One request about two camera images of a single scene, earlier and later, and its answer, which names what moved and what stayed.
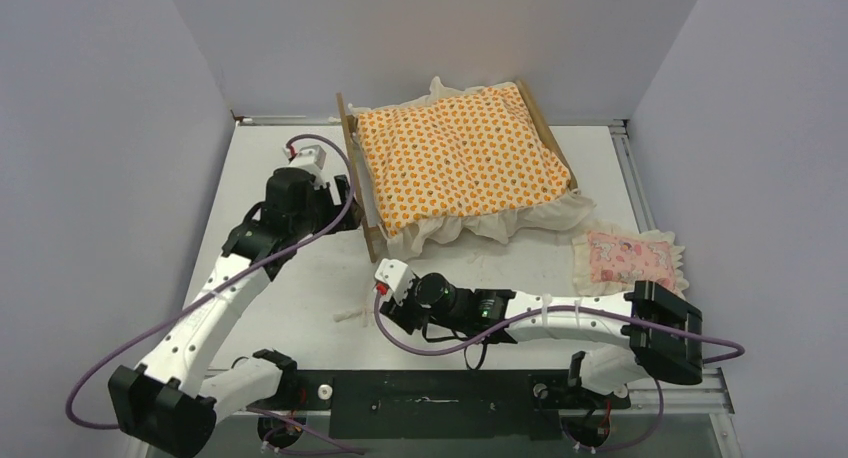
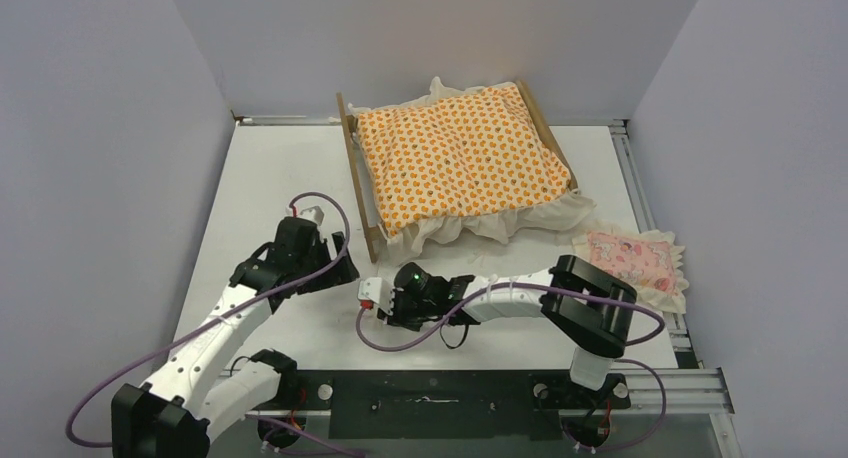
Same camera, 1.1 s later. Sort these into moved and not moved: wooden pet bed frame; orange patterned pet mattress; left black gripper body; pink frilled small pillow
Moved: left black gripper body
Not moved: pink frilled small pillow; orange patterned pet mattress; wooden pet bed frame
